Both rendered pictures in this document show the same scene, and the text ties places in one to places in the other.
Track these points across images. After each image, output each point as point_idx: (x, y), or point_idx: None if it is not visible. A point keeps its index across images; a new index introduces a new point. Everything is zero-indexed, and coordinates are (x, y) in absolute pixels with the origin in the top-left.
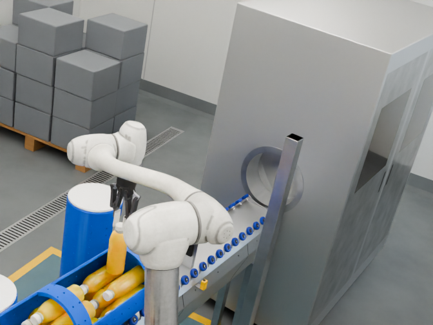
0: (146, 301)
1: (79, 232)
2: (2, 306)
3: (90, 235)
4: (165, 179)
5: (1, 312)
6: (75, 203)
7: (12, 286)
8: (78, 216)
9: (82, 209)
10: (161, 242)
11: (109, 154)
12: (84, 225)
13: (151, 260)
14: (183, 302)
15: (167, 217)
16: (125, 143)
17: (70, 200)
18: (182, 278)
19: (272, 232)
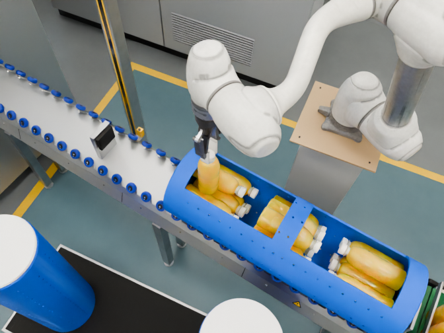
0: (425, 84)
1: (45, 273)
2: (258, 307)
3: (50, 259)
4: (326, 24)
5: (330, 279)
6: (18, 274)
7: (221, 307)
8: (34, 269)
9: (31, 261)
10: None
11: (281, 87)
12: (43, 263)
13: None
14: None
15: None
16: (235, 73)
17: (9, 282)
18: (148, 145)
19: (124, 38)
